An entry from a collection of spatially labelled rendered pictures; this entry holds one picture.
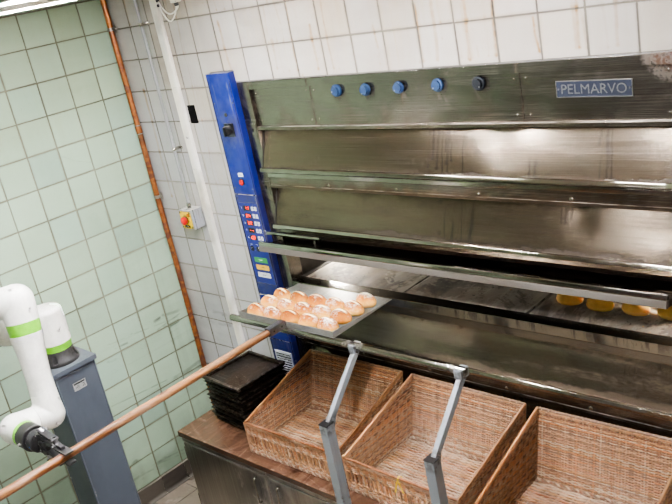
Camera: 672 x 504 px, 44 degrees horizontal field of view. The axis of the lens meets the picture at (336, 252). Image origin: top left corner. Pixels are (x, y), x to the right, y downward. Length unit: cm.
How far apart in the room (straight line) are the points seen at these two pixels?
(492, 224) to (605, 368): 62
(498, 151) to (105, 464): 208
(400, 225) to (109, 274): 168
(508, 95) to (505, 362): 101
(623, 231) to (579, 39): 61
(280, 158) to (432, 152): 80
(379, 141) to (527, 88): 68
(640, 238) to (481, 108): 67
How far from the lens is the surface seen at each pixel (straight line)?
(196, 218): 409
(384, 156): 313
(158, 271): 442
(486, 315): 312
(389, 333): 349
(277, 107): 349
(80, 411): 358
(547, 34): 264
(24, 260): 404
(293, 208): 359
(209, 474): 404
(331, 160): 331
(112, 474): 375
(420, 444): 351
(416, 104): 299
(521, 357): 313
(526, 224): 287
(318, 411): 388
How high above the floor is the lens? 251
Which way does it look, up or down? 19 degrees down
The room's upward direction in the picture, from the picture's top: 12 degrees counter-clockwise
